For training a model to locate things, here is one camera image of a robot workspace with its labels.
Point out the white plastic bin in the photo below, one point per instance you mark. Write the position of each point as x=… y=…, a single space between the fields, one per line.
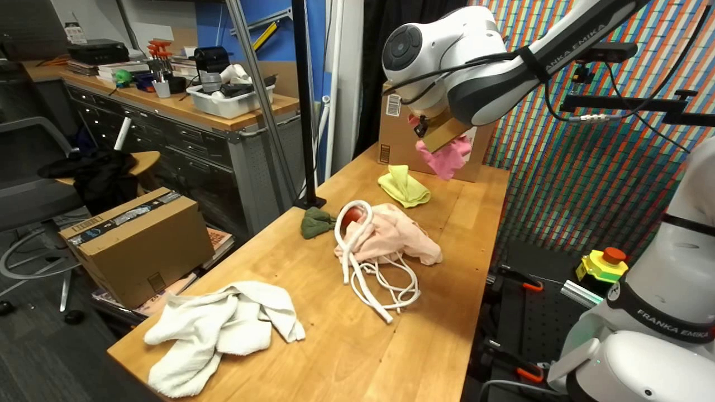
x=224 y=103

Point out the yellow black tool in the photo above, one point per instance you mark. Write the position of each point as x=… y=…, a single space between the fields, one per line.
x=264 y=36

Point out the green object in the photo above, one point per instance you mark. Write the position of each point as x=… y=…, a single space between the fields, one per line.
x=124 y=78

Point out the cardboard box with dark strip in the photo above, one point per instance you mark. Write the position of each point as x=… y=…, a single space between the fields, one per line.
x=141 y=253

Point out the pale pink cloth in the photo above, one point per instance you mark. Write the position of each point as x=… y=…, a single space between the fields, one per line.
x=399 y=236

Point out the orange tool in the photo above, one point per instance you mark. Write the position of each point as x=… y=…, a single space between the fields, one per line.
x=160 y=51

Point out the black vertical pole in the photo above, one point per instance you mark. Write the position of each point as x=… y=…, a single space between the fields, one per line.
x=305 y=113

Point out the yellow towel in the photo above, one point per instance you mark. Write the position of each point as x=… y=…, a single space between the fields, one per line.
x=403 y=189

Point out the black case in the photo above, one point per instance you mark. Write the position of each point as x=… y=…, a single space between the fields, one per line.
x=97 y=53

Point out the white towel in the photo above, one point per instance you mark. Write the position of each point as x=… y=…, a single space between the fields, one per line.
x=224 y=327

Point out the hot pink cloth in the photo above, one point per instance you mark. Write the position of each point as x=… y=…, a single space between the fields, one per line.
x=447 y=160

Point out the dark green cloth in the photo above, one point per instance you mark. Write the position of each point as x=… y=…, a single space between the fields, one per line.
x=315 y=224

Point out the silver metal pole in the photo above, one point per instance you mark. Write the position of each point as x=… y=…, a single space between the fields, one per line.
x=257 y=82

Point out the orange clamp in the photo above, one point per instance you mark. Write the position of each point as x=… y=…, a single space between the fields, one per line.
x=531 y=377
x=531 y=287

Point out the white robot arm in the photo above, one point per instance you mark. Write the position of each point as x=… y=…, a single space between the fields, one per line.
x=476 y=53

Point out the yellow red emergency stop button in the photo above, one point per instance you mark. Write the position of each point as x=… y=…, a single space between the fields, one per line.
x=601 y=264

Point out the blue wall board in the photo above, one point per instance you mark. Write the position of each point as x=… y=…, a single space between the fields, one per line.
x=212 y=25

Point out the black camera mount rod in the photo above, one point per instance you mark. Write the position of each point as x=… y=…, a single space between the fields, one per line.
x=649 y=103

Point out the grey office chair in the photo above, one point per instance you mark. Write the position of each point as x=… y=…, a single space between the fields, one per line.
x=30 y=170

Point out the black perforated panel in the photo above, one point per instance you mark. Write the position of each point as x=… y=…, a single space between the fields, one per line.
x=536 y=321

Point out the white cup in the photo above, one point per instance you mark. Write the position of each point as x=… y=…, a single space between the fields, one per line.
x=161 y=89

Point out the wooden top workbench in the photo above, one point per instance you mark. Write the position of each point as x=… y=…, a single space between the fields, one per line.
x=193 y=142

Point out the black cloth bundle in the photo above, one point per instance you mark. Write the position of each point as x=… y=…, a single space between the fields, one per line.
x=89 y=176

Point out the red round object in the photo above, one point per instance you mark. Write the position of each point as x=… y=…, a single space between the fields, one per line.
x=354 y=217

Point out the wooden stool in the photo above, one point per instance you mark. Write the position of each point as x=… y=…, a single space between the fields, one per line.
x=145 y=160

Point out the dark monitor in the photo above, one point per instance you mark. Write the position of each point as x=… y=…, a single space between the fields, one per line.
x=30 y=25

